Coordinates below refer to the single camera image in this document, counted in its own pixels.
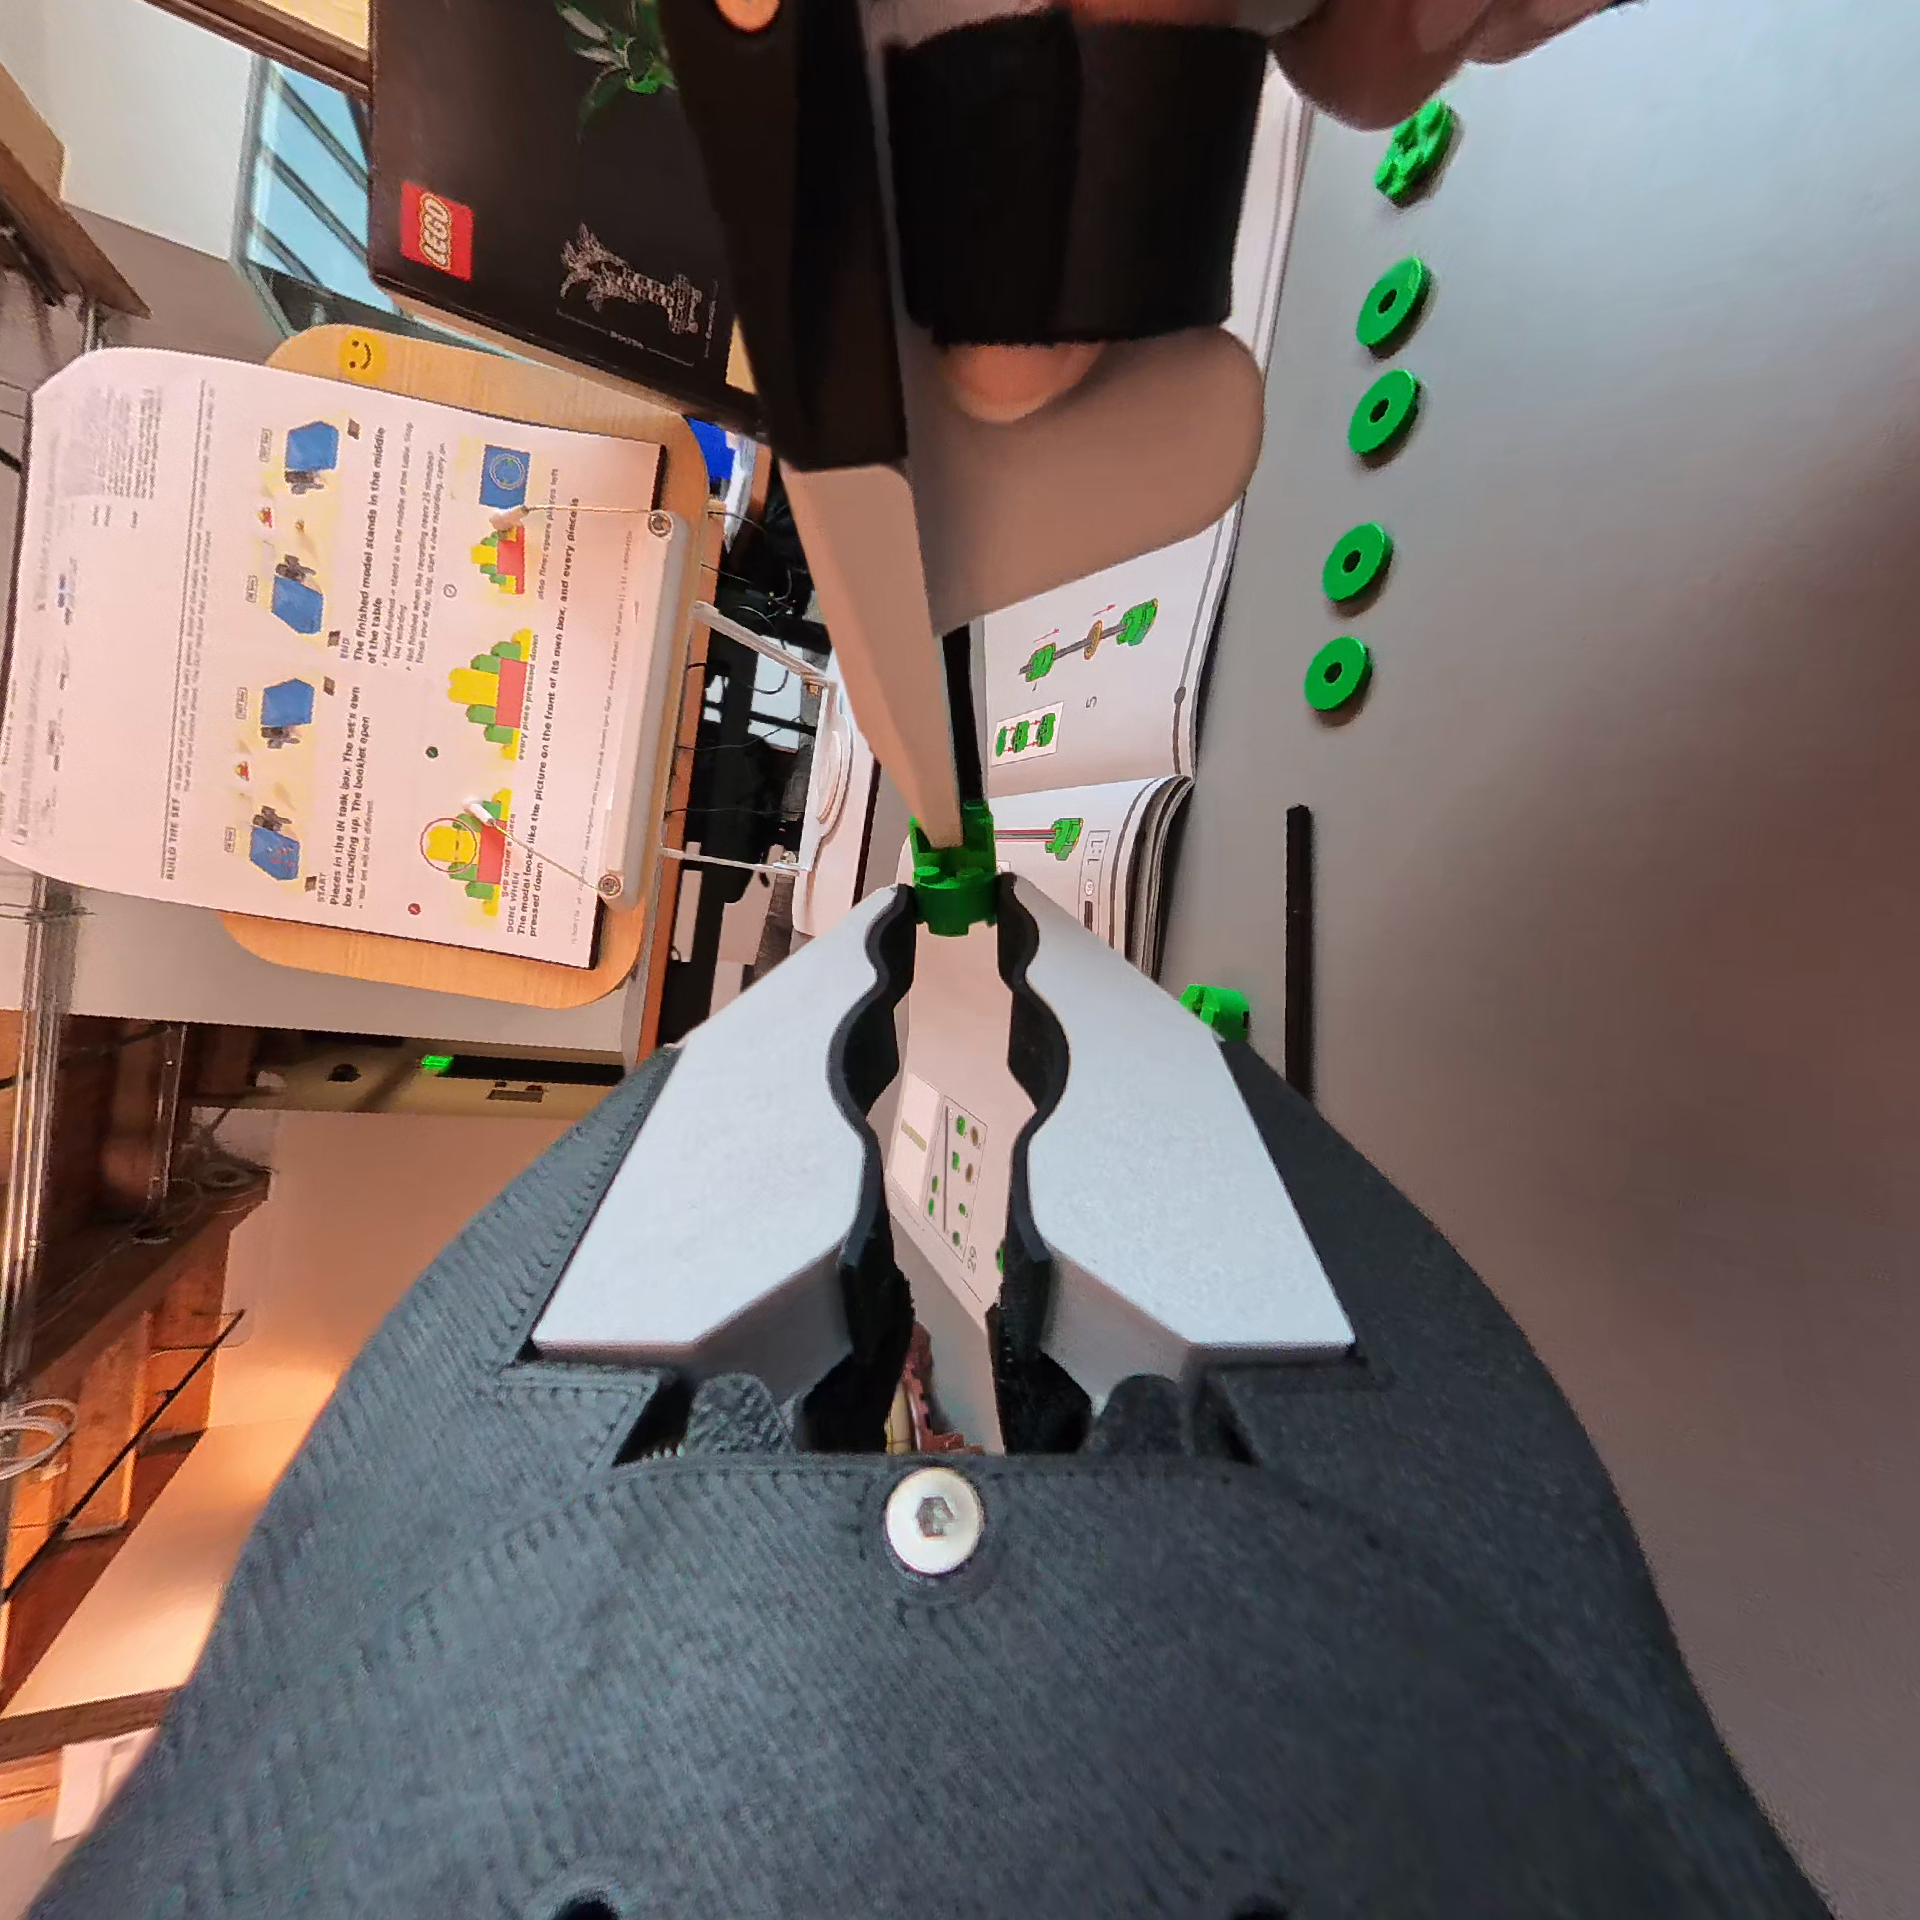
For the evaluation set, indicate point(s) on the open instruction booklet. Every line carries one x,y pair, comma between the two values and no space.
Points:
1118,706

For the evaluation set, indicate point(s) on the grey desk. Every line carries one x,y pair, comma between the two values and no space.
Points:
1649,898

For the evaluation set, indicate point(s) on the wooden display board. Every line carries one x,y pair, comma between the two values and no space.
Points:
303,360

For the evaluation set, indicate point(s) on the printed instruction sheet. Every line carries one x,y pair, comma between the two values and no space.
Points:
303,599

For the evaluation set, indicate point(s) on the yellow smiley sticker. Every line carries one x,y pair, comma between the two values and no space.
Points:
360,357

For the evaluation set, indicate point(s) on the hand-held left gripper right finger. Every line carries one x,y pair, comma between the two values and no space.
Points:
1186,1200

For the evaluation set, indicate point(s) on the person's right hand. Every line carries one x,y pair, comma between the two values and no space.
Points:
1396,60

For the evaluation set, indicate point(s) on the black device green light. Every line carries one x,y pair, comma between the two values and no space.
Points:
555,1080

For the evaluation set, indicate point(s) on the green round studded plate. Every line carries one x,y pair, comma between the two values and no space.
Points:
1413,158

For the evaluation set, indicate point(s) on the green round brick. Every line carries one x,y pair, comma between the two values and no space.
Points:
975,852
952,901
1216,1010

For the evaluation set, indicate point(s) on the black axle rod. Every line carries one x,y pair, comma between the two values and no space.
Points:
1296,961

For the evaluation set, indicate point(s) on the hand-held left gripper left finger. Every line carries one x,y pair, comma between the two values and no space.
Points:
718,1200

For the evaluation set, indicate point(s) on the black toy set box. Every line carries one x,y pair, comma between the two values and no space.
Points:
523,150

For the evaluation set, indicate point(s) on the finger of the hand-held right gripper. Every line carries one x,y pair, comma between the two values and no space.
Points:
871,599

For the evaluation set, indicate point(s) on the blue plastic bin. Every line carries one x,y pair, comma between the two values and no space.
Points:
724,461

